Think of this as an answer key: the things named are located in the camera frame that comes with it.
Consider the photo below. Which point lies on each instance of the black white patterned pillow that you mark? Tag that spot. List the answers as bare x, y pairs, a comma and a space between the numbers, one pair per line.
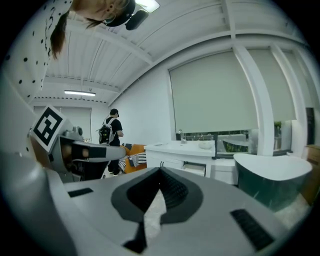
128, 146

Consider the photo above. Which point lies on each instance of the black head camera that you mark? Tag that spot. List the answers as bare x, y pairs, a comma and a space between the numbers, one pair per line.
136, 20

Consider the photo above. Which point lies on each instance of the chrome faucet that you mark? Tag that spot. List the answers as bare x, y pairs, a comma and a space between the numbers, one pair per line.
182, 138

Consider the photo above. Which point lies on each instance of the black white striped blanket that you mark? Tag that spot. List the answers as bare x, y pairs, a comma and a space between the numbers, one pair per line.
140, 158

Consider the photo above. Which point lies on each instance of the ceiling tube light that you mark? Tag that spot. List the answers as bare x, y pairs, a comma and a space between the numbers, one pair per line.
80, 93

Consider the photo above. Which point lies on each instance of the ceiling panel light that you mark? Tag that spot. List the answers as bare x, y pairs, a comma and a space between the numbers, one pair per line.
148, 5

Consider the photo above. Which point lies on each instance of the narrow grey roller blind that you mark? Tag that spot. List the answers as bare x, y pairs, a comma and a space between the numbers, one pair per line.
275, 87
300, 82

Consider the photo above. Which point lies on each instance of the orange sofa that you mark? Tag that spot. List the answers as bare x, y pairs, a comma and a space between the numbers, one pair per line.
138, 148

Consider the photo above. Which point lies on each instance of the white drawer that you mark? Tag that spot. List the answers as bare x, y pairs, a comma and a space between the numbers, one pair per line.
195, 170

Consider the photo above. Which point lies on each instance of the white folded towel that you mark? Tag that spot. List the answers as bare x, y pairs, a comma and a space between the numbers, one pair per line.
205, 145

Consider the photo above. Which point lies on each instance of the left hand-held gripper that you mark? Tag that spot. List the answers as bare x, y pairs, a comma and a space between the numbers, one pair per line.
47, 127

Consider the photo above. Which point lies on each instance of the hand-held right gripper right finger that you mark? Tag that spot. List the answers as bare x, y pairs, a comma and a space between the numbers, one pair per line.
212, 225

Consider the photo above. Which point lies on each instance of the person's head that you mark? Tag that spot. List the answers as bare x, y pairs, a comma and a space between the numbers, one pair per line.
95, 8

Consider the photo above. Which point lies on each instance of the large cardboard box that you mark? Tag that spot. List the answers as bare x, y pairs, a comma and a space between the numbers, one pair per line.
313, 155

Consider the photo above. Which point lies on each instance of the white bathtub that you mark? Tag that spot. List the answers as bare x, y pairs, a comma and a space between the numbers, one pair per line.
270, 185

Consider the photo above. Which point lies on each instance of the wide grey roller blind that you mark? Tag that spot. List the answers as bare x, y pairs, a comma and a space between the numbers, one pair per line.
212, 95

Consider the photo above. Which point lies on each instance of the person's white polka-dot shirt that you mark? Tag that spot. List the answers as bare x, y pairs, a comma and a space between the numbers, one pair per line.
25, 37

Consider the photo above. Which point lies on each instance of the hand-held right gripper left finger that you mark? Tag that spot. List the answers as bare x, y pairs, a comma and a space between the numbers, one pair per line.
105, 212

